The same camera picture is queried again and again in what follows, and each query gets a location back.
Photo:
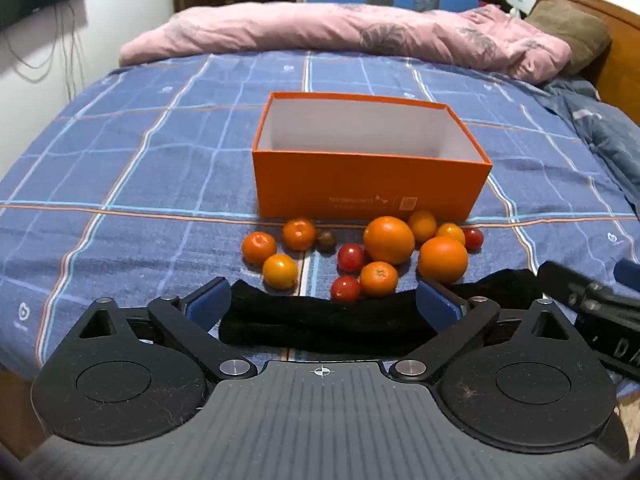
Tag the large orange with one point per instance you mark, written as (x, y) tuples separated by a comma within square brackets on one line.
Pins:
[(389, 240), (443, 260)]

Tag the orange cardboard box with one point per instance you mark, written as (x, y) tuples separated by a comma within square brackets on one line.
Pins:
[(370, 180)]

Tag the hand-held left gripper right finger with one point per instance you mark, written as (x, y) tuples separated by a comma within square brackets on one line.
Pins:
[(436, 305)]

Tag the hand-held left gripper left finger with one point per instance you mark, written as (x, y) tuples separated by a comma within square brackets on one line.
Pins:
[(210, 301)]

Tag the black cloth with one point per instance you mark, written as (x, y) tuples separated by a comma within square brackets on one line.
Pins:
[(320, 325)]

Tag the dark clothing pile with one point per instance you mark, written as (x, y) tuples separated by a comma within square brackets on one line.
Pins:
[(492, 2)]

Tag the brown pillow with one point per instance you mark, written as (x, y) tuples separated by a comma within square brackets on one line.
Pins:
[(570, 30)]

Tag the blue-grey crumpled blanket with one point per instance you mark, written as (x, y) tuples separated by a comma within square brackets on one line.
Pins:
[(600, 125)]

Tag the blue plaid bed sheet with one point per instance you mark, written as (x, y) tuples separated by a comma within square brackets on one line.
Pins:
[(130, 170)]

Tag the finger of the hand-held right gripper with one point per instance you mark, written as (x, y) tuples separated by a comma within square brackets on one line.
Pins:
[(627, 271), (570, 282)]

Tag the dark brown cherry tomato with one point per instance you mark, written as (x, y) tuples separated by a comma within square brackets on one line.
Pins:
[(326, 241)]

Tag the pink quilt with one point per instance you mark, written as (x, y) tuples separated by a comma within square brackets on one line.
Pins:
[(350, 32)]

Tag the red cherry tomato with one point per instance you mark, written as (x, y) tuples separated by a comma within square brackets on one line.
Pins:
[(345, 289), (474, 239), (350, 258)]

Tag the wooden headboard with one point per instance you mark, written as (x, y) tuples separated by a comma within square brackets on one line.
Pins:
[(617, 45)]

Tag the small tangerine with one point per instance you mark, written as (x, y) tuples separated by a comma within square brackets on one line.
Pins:
[(378, 279), (423, 225), (259, 248), (299, 234), (451, 232), (280, 271)]

